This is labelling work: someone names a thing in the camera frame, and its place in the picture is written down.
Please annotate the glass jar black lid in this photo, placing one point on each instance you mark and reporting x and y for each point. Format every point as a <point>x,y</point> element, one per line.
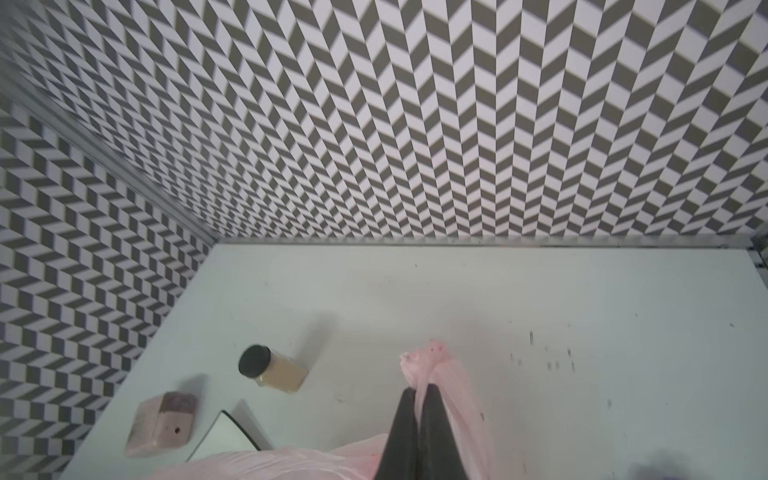
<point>269,369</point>

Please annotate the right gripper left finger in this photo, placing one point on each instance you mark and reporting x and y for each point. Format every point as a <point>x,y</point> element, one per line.
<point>400,455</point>

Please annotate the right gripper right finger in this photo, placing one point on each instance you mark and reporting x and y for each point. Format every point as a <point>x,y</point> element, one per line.
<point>438,455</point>

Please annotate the pink block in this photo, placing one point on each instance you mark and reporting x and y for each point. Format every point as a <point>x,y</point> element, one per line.
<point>161,424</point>

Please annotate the pink plastic bag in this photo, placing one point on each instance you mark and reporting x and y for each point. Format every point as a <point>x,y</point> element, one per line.
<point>433,364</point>

